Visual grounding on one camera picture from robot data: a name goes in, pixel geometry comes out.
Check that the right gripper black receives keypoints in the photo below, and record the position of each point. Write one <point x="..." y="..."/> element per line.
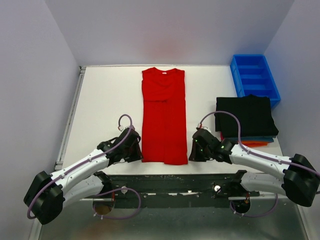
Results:
<point x="194" y="155"/>

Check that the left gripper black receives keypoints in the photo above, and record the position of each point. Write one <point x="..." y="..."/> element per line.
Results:
<point x="137" y="155"/>

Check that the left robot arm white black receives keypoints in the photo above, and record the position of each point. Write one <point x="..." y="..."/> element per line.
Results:
<point x="49" y="193"/>

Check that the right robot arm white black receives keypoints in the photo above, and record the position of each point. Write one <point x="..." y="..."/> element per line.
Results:
<point x="293" y="177"/>

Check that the black folded t shirt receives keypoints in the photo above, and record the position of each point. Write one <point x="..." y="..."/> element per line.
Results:
<point x="253" y="113"/>

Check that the blue plastic bin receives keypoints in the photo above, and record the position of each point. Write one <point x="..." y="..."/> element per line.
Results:
<point x="252" y="76"/>

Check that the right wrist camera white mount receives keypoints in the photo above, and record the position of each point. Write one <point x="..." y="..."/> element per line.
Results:
<point x="201" y="126"/>

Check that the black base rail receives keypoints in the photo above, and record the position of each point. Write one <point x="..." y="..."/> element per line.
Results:
<point x="172" y="191"/>

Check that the side aluminium table rail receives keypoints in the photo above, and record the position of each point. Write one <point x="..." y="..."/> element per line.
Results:
<point x="62" y="150"/>

